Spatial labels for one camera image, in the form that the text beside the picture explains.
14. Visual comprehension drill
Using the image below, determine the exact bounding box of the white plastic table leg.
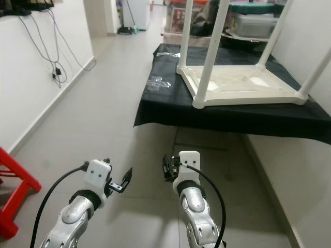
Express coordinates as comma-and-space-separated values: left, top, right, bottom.
192, 0, 231, 109
256, 0, 293, 68
177, 0, 196, 70
296, 49, 331, 104

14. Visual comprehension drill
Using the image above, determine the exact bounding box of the black table cloth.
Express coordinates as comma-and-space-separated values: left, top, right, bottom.
133, 44, 331, 145

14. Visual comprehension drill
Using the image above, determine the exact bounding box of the crossed clear tape patch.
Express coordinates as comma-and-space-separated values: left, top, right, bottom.
146, 76, 172, 91

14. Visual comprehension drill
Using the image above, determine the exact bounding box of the red plastic stool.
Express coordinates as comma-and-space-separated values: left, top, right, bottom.
0, 147, 42, 241

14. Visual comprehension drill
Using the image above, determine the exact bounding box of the white plastic table top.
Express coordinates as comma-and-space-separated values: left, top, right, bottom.
176, 62, 322, 109

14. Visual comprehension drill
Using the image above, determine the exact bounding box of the clear tape strip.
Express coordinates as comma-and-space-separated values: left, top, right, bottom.
158, 48, 182, 56

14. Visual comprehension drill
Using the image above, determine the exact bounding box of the beige speckled low platform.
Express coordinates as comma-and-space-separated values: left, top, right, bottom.
160, 32, 218, 48

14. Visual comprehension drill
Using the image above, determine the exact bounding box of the black floor power strip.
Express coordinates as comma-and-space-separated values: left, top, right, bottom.
118, 26, 139, 35

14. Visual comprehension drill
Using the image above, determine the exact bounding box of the dark glossy bag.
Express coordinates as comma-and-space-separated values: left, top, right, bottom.
191, 0, 231, 37

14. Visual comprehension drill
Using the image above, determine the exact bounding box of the clear plastic storage box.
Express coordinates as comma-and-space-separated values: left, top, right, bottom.
233, 14, 280, 39

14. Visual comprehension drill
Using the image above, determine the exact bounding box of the black wifi router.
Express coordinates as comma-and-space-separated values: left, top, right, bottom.
0, 0, 55, 16

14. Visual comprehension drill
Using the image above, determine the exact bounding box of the dark green round lid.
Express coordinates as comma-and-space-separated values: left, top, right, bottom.
230, 3, 288, 16

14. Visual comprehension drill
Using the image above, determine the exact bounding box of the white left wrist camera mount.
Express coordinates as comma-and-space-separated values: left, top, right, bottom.
87, 159, 114, 199

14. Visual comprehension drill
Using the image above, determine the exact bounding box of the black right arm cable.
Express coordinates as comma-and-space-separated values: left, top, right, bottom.
178, 161, 227, 248

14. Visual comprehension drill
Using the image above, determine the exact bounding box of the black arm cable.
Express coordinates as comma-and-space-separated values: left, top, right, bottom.
178, 161, 227, 248
30, 163, 91, 248

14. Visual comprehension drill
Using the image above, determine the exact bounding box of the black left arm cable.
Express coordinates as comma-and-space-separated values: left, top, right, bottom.
30, 163, 91, 248

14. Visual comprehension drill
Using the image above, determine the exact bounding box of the black long wall cable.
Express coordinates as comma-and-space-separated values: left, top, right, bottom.
49, 8, 96, 70

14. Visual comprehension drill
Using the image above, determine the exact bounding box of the black looped wall cable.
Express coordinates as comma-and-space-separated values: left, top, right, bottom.
21, 15, 68, 83

